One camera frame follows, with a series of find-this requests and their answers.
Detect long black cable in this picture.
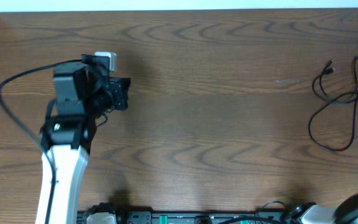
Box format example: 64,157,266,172
308,58,358,152

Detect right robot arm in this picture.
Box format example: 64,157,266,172
285,194,358,224

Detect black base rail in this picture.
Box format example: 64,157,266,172
75,203,291,224

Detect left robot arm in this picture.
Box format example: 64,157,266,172
36,57,131,223

